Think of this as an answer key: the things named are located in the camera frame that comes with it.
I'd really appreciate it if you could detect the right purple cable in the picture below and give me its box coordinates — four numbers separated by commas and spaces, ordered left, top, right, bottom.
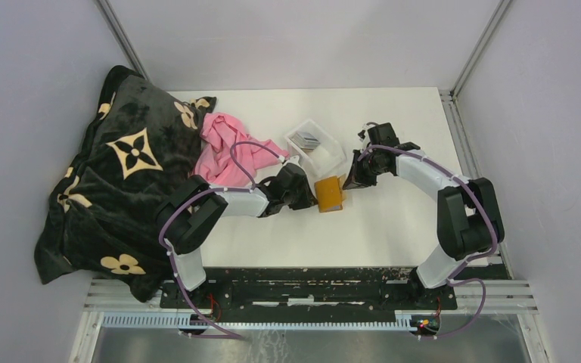
358, 121, 500, 340

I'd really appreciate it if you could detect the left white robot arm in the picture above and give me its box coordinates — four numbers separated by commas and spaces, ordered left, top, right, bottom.
155, 162, 318, 308

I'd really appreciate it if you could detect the stack of credit cards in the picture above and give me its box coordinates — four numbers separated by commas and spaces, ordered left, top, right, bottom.
290, 131, 321, 150

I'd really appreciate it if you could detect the black floral blanket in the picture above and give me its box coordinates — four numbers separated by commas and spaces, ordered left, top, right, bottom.
34, 65, 217, 302

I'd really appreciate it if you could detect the aluminium frame rail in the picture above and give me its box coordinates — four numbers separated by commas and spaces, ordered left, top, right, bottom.
440, 90, 539, 315

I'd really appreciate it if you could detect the yellow leather card holder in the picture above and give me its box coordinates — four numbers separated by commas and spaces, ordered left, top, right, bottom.
314, 175, 346, 213

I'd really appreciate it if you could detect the pink cloth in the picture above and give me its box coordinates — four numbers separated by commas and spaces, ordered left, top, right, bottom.
194, 113, 289, 187

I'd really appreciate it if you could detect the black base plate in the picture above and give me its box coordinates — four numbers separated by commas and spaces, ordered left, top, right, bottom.
160, 266, 509, 324

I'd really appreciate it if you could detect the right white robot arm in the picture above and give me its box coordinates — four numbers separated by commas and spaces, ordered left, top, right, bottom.
343, 123, 505, 309

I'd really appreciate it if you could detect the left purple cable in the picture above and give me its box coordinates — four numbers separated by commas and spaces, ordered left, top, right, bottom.
157, 141, 291, 342

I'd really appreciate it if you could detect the white slotted cable duct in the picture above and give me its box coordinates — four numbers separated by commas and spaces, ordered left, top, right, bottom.
101, 312, 416, 332

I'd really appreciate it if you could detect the purple cable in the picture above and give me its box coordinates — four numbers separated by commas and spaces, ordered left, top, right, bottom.
157, 141, 291, 342
358, 121, 500, 340

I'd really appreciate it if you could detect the white plastic tray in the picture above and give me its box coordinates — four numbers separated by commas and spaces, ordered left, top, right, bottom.
284, 119, 346, 179

